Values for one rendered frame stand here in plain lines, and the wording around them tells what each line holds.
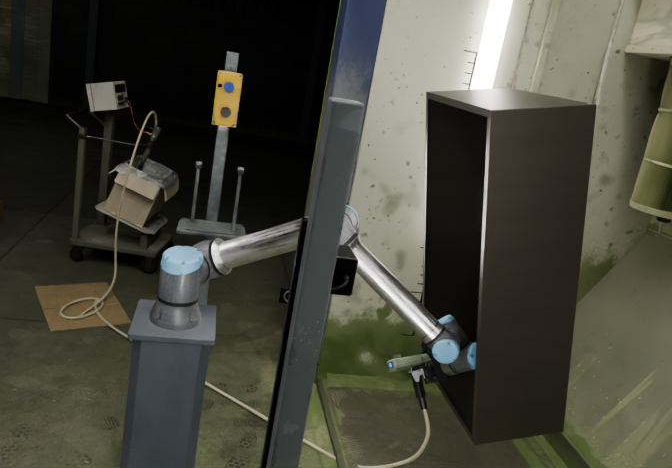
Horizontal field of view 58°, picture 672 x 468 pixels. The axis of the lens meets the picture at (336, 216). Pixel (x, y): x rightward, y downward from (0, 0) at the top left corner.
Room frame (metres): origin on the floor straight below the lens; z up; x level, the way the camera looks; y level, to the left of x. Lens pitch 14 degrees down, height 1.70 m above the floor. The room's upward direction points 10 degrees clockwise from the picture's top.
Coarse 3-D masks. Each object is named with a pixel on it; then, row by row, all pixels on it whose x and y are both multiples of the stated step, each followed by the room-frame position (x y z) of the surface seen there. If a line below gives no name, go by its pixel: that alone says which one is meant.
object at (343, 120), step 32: (352, 128) 0.91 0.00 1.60; (320, 160) 0.93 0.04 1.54; (352, 160) 0.91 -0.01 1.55; (320, 192) 0.91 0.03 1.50; (320, 224) 0.91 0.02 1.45; (320, 256) 0.91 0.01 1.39; (320, 288) 0.91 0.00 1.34; (320, 320) 0.91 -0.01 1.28; (288, 352) 0.92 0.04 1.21; (288, 384) 0.91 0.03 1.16; (288, 416) 0.91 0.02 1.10; (288, 448) 0.91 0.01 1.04
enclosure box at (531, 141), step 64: (448, 128) 2.46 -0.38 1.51; (512, 128) 1.87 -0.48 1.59; (576, 128) 1.92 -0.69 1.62; (448, 192) 2.48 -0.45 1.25; (512, 192) 1.88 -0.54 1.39; (576, 192) 1.93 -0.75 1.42; (448, 256) 2.49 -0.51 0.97; (512, 256) 1.90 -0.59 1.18; (576, 256) 1.95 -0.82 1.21; (512, 320) 1.91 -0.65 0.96; (448, 384) 2.30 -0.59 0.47; (512, 384) 1.93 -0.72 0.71
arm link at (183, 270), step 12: (168, 252) 2.09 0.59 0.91; (180, 252) 2.11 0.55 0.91; (192, 252) 2.13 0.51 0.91; (168, 264) 2.04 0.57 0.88; (180, 264) 2.04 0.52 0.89; (192, 264) 2.06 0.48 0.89; (204, 264) 2.16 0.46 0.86; (168, 276) 2.04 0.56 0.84; (180, 276) 2.03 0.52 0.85; (192, 276) 2.06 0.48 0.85; (204, 276) 2.14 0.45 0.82; (168, 288) 2.03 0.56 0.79; (180, 288) 2.04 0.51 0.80; (192, 288) 2.06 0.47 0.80; (168, 300) 2.03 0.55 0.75; (180, 300) 2.04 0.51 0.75; (192, 300) 2.07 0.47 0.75
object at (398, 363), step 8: (392, 360) 2.18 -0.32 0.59; (400, 360) 2.20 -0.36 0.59; (408, 360) 2.22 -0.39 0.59; (416, 360) 2.24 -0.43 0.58; (424, 360) 2.27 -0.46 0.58; (392, 368) 2.18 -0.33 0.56; (400, 368) 2.18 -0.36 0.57; (408, 368) 2.22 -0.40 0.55; (416, 384) 2.19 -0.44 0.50; (416, 392) 2.19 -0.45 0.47; (424, 392) 2.19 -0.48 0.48; (424, 400) 2.17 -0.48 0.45; (424, 408) 2.15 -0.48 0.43
